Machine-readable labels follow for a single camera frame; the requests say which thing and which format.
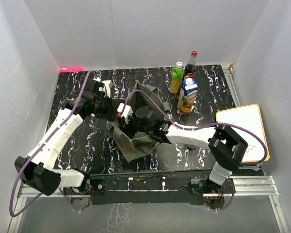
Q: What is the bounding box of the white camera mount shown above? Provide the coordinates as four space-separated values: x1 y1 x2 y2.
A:
117 103 133 124
94 78 113 98

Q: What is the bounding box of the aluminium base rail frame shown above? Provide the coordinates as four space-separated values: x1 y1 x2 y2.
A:
7 176 291 233

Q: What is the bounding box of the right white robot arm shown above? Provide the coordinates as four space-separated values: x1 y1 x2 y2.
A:
117 103 248 193

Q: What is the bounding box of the blue white snack packet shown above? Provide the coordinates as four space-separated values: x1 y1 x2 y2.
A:
177 78 198 115

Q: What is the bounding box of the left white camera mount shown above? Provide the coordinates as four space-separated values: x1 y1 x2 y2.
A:
94 78 113 98

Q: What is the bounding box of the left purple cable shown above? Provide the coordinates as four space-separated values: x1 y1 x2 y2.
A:
9 70 97 217

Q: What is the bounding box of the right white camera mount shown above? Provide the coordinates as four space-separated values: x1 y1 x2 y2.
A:
117 103 133 124

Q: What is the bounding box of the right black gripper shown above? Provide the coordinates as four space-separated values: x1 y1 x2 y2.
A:
120 112 152 135

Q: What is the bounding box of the pink tape strip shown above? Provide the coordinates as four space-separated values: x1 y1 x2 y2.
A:
60 67 84 73

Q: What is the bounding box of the whiteboard with orange frame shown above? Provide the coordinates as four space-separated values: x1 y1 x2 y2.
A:
216 104 267 164

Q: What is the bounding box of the green Sprite plastic bottle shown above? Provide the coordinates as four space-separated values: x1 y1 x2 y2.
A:
169 62 184 94

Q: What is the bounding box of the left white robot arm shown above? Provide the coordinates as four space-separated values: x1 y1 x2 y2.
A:
15 79 113 196

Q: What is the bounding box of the small blue white can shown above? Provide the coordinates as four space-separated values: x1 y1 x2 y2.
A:
186 144 196 149

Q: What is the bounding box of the grey-green canvas bag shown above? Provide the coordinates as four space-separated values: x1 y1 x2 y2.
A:
106 82 170 162

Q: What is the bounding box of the Coca-Cola glass bottle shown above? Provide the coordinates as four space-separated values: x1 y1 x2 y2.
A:
182 51 198 81

